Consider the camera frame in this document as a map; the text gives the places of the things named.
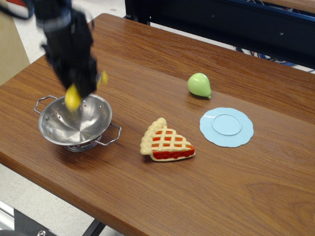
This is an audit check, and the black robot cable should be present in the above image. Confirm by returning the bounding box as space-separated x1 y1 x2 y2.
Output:
0 0 35 20

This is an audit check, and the dark blue metal frame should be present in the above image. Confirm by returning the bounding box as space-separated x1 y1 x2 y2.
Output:
125 0 315 68

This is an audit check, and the black table leg bracket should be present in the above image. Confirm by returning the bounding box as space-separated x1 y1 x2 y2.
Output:
13 209 105 236

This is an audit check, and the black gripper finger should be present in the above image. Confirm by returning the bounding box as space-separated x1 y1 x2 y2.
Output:
74 69 101 98
53 62 76 89

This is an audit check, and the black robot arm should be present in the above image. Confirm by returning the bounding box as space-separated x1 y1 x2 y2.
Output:
32 0 98 98

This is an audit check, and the green toy pear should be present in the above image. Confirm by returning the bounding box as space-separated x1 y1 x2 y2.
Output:
188 73 212 99

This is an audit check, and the steel colander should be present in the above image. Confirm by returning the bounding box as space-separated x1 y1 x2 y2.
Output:
33 94 122 152

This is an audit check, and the beige wooden panel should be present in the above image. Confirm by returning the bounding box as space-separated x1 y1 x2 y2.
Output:
0 13 30 85

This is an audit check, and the light blue toy plate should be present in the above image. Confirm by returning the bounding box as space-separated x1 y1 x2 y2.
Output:
199 107 254 148

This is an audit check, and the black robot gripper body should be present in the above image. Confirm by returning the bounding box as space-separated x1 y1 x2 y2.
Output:
44 11 97 76

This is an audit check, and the blue cable bundle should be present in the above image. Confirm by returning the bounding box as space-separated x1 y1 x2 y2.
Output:
235 46 315 74

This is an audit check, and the toy cherry pie slice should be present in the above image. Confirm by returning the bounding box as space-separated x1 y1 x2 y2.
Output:
140 118 195 162

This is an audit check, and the yellow toy banana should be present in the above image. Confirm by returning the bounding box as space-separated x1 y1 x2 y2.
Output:
64 71 108 112

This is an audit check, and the red box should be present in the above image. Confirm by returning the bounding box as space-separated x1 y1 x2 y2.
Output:
6 0 26 7

